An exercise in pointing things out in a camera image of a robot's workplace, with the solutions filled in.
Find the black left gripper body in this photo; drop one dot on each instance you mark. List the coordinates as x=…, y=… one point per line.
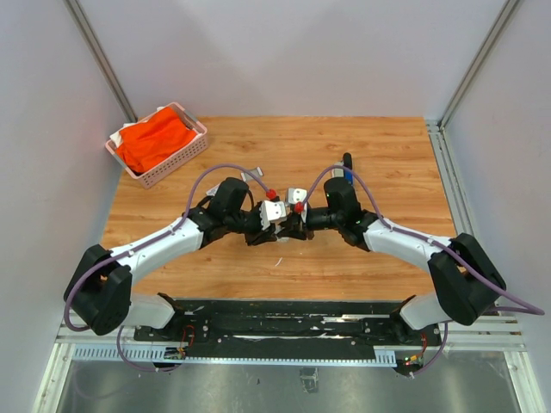
x=250, y=225

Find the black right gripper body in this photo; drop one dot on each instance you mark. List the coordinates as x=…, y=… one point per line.
x=306, y=228

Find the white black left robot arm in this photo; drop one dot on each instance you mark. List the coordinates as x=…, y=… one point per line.
x=100, y=294

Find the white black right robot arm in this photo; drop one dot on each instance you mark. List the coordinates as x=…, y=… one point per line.
x=466, y=283

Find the grey white stapler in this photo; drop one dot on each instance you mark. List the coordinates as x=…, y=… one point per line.
x=338, y=170

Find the orange cloth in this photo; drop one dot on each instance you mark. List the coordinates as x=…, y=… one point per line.
x=144, y=145

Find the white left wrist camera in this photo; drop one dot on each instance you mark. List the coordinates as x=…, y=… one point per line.
x=272, y=212

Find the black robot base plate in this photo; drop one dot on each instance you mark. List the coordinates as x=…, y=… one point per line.
x=285, y=327

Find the right aluminium frame post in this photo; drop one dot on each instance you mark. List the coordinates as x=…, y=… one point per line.
x=496, y=30

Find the aluminium frame post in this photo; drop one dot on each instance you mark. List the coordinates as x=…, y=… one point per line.
x=82, y=22
x=496, y=30

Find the grey slotted cable duct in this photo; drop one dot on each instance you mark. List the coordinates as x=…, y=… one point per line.
x=357, y=357

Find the left aluminium frame post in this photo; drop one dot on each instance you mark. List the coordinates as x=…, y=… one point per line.
x=82, y=22

